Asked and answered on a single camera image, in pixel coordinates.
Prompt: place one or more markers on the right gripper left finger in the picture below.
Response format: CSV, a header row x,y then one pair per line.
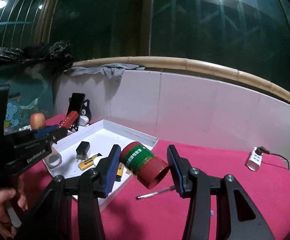
x,y
50,217

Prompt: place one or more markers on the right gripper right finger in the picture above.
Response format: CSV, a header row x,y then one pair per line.
x,y
237,217

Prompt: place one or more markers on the red green cylindrical can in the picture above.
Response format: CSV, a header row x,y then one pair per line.
x,y
147,168

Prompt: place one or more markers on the beige tape roll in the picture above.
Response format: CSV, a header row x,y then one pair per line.
x,y
53,160

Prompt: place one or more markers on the black silver pen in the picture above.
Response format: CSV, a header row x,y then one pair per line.
x,y
149,195

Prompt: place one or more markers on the yellow lighter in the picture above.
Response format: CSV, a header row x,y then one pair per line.
x,y
88,162
119,173

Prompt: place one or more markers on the black power adapter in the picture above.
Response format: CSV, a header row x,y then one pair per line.
x,y
82,150

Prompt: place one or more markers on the red rectangular box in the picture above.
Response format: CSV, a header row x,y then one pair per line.
x,y
69,120

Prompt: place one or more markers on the white plastic cup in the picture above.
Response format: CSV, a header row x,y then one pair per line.
x,y
97,160

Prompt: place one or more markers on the person's left hand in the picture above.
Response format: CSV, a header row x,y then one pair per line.
x,y
7,194

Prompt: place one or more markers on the red apple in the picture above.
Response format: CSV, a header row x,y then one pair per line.
x,y
37,120

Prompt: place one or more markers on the cartoon mouse poster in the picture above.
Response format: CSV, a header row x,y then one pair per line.
x,y
22,104

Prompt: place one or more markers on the white power strip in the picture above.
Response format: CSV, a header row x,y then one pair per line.
x,y
255,159

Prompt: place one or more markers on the pink red tablecloth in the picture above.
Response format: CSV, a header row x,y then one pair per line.
x,y
164,215

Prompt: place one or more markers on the white cardboard tray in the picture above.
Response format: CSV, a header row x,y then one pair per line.
x,y
101,135

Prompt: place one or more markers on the black cat phone stand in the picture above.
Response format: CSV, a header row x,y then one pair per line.
x,y
84,118

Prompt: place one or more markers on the black smartphone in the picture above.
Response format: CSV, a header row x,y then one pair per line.
x,y
75,103

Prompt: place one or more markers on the black plastic bag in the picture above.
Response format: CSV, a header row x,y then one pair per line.
x,y
53,58

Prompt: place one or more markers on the bamboo rail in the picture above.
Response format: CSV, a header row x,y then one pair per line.
x,y
195,66

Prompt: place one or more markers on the grey cloth on rail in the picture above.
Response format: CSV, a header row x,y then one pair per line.
x,y
113,71

